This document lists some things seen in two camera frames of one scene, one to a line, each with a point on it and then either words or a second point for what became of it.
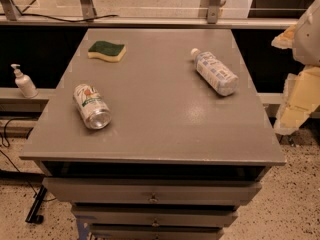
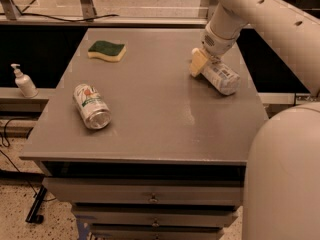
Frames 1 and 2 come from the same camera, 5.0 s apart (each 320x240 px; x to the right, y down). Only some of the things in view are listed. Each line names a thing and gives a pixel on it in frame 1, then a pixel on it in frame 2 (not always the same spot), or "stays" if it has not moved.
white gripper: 308,39 -> 218,45
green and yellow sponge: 106,51 stays
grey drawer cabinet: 177,160 stays
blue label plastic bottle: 214,73 stays
